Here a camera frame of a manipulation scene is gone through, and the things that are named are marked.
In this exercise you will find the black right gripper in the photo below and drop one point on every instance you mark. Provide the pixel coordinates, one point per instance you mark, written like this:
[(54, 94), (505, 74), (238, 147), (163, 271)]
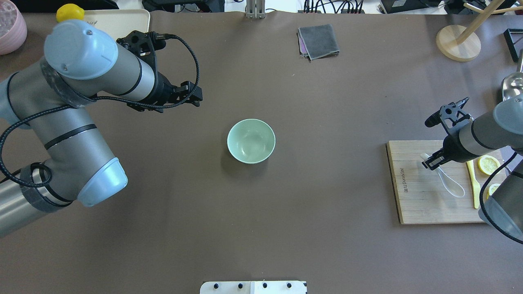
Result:
[(450, 149)]

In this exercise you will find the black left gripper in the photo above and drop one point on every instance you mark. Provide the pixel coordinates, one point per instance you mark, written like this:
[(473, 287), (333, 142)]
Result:
[(163, 90)]

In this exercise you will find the white plastic spoon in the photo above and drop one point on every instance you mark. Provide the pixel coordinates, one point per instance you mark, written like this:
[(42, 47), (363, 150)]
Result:
[(450, 185)]

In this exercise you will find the mint green bowl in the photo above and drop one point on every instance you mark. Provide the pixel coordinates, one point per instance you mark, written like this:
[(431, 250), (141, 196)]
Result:
[(251, 141)]

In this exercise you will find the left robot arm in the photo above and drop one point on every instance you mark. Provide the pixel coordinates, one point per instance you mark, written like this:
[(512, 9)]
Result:
[(81, 65)]

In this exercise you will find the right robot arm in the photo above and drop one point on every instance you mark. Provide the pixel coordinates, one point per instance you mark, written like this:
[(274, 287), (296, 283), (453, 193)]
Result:
[(468, 139)]

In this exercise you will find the pink bowl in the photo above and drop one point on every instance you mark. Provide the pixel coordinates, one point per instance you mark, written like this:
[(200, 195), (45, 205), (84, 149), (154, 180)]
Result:
[(13, 28)]

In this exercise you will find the wooden cutting board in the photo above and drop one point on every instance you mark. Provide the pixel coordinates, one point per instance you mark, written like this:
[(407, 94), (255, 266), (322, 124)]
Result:
[(421, 198)]

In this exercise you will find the yellow plastic knife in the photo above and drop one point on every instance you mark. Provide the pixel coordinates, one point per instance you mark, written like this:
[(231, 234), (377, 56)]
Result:
[(476, 188)]

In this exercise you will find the lemon slice on board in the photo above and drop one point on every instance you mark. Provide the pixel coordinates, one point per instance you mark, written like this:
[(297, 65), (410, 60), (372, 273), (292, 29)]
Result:
[(488, 164)]

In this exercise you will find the cream tray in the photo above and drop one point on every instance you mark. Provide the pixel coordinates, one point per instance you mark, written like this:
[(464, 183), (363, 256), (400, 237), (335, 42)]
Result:
[(119, 23)]

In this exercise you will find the steel scoop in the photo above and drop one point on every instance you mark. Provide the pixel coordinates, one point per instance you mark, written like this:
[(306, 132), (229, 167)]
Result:
[(512, 85)]

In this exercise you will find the wooden mug tree stand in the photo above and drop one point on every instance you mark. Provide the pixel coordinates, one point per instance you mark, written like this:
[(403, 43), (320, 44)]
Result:
[(460, 43)]

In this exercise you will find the metal glass rack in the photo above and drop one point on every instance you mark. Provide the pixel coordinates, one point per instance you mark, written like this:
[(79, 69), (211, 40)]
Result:
[(512, 36)]

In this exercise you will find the grey folded cloth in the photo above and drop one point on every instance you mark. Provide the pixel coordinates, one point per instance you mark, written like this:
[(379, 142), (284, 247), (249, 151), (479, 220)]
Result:
[(317, 42)]

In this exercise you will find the yellow lemon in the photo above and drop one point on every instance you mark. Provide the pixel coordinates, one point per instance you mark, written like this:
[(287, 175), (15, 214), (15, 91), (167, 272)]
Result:
[(69, 11)]

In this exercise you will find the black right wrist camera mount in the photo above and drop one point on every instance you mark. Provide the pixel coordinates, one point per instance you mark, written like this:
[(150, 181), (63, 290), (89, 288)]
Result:
[(451, 116)]

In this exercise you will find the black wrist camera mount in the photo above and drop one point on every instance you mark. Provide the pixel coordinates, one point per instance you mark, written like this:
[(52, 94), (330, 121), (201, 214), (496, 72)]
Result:
[(451, 116), (143, 44)]

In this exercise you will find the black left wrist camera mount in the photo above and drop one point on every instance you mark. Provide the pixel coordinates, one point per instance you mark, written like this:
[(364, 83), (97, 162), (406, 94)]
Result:
[(143, 44)]

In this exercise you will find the aluminium frame post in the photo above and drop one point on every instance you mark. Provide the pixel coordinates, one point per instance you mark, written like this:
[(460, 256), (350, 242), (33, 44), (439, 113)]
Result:
[(255, 9)]

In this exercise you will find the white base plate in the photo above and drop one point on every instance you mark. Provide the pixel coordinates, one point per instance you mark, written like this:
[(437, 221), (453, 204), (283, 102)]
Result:
[(254, 287)]

